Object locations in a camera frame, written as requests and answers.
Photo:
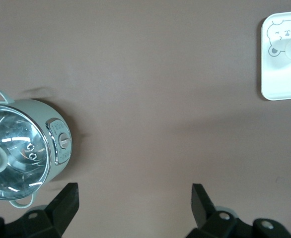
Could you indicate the brown table mat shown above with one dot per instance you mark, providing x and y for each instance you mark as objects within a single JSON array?
[{"x": 145, "y": 86}]

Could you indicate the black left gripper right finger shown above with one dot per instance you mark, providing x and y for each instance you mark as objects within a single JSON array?
[{"x": 201, "y": 208}]

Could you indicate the glass cooker lid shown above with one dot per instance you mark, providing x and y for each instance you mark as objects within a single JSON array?
[{"x": 19, "y": 138}]

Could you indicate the cream tray with bear print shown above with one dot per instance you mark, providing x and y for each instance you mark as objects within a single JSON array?
[{"x": 279, "y": 81}]

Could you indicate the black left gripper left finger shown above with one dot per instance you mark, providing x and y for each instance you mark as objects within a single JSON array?
[{"x": 66, "y": 205}]

